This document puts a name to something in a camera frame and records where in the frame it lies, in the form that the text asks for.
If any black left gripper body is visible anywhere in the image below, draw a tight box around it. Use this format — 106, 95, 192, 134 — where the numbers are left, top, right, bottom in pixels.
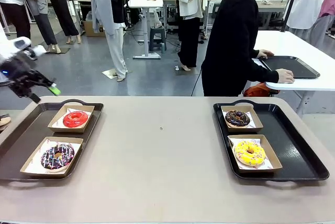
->
0, 55, 35, 96

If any brown cardboard food box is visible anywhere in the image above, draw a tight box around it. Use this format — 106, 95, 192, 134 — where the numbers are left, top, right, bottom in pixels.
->
20, 136, 84, 178
227, 134, 283, 174
47, 104, 95, 133
221, 105, 264, 133

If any red glazed donut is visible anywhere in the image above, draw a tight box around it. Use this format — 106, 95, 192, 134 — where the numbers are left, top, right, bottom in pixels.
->
62, 111, 88, 128

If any dark donut with striped icing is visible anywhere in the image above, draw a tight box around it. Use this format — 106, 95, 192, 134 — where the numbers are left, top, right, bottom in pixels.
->
40, 144, 75, 170

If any chocolate donut with sprinkles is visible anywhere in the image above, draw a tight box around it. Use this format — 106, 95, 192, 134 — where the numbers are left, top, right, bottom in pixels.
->
225, 109, 251, 127

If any yellow iced sprinkle donut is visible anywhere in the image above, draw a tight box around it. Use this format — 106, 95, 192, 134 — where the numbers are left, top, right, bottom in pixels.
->
234, 141, 266, 166

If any small black serving tray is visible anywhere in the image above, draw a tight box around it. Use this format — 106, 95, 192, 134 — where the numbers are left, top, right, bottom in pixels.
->
259, 55, 320, 80

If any person's right forearm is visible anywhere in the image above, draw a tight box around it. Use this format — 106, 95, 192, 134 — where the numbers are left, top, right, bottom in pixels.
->
251, 60, 280, 83

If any person's left hand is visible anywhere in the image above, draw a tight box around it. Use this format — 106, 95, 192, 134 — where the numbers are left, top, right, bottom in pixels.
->
258, 49, 275, 59

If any person's right hand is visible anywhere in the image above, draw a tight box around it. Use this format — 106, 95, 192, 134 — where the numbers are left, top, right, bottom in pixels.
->
276, 69, 296, 84

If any mannequin in beige top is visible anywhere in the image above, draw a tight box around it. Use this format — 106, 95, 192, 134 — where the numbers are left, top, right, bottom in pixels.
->
23, 0, 62, 54

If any brown cardboard carton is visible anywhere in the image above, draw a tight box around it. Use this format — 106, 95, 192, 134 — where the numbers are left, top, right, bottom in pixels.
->
83, 19, 106, 38

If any figure in black wide trousers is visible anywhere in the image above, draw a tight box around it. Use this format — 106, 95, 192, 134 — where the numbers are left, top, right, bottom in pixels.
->
49, 0, 82, 44

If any mannequin in grey cardigan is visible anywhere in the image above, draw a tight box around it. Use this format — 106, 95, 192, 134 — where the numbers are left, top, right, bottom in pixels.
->
90, 0, 129, 82

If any dark grey plastic stool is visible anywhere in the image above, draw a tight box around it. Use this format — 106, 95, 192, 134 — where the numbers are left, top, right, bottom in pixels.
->
149, 26, 167, 52

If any clear plastic bag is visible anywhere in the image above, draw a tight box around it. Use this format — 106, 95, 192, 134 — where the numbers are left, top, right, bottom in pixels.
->
151, 9, 164, 29

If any white standing desk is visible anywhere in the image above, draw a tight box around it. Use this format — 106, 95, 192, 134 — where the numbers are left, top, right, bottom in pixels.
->
128, 0, 164, 60

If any person in black cardigan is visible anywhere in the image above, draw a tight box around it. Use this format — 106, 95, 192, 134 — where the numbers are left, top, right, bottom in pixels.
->
201, 0, 280, 97

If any orange bag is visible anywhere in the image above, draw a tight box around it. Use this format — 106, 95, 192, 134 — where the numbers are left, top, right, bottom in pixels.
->
243, 82, 280, 97

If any black stand pole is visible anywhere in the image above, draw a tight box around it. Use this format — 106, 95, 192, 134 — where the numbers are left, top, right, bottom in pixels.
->
281, 0, 302, 32

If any pink garment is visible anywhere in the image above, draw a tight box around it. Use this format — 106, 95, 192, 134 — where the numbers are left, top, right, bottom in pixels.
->
318, 0, 335, 18

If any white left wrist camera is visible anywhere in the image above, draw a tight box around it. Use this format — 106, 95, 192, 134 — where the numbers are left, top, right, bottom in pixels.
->
31, 45, 47, 57

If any dark rectangular handled tray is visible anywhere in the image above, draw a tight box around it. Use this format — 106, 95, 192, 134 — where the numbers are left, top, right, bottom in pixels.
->
0, 99, 105, 187
213, 99, 330, 183

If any dark mannequin base plate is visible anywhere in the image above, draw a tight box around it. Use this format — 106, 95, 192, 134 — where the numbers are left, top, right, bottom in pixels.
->
46, 47, 71, 54

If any beige mannequin base plate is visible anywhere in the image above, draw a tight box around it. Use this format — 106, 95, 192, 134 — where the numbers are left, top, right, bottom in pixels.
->
101, 68, 133, 80

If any black hanging cable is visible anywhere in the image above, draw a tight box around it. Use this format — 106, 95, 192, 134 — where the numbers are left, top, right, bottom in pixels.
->
191, 68, 203, 96

